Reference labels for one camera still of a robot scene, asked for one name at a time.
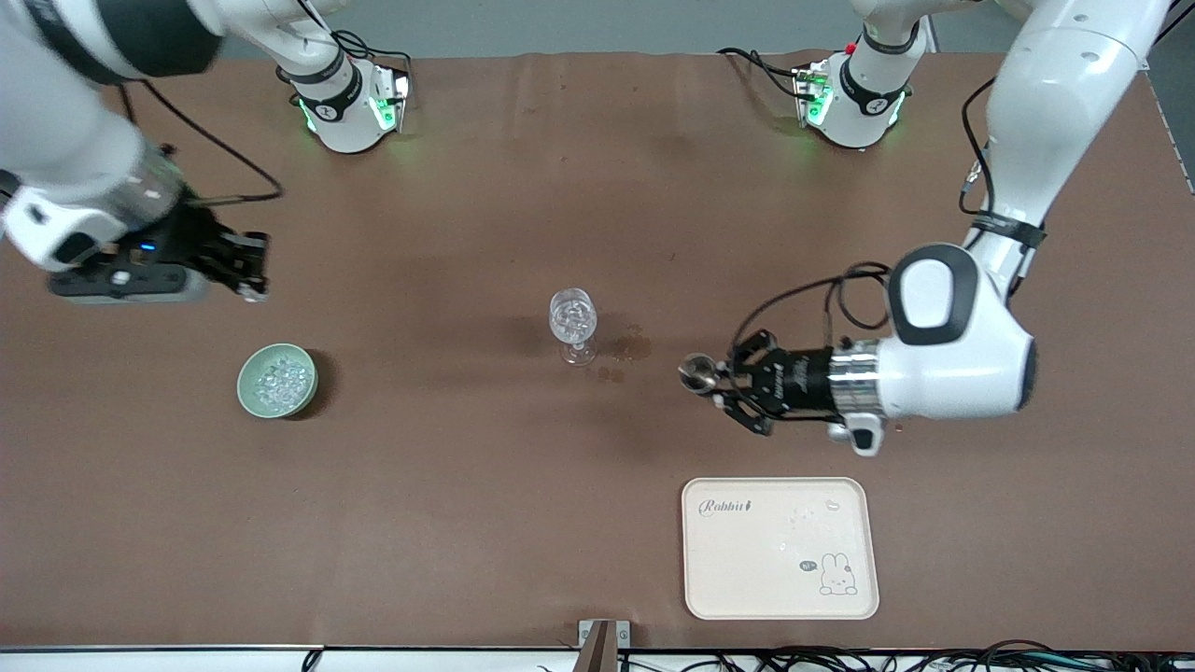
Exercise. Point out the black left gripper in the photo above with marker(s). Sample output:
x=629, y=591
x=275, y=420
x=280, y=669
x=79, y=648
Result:
x=801, y=379

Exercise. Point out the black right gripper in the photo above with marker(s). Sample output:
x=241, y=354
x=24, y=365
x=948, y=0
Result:
x=191, y=238

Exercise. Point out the single clear ice cube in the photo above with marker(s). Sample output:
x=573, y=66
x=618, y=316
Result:
x=254, y=294

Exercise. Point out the shiny steel double jigger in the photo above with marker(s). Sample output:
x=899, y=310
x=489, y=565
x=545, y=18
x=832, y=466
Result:
x=698, y=373

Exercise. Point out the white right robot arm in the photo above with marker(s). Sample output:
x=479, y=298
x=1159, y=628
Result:
x=56, y=140

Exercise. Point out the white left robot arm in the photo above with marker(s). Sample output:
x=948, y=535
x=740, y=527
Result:
x=952, y=373

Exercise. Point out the heap of clear ice cubes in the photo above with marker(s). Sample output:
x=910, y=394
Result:
x=280, y=381

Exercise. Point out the clear stemmed wine glass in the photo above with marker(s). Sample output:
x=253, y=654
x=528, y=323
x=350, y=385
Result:
x=571, y=317

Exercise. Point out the mint green ceramic bowl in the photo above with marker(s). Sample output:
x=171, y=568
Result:
x=247, y=397

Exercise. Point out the cream rabbit print tray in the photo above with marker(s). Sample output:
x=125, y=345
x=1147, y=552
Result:
x=775, y=560

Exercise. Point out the brown table cover mat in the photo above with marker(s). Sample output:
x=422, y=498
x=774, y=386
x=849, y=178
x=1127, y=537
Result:
x=420, y=513

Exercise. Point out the grey metal mount bracket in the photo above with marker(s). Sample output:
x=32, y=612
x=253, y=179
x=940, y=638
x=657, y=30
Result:
x=586, y=635

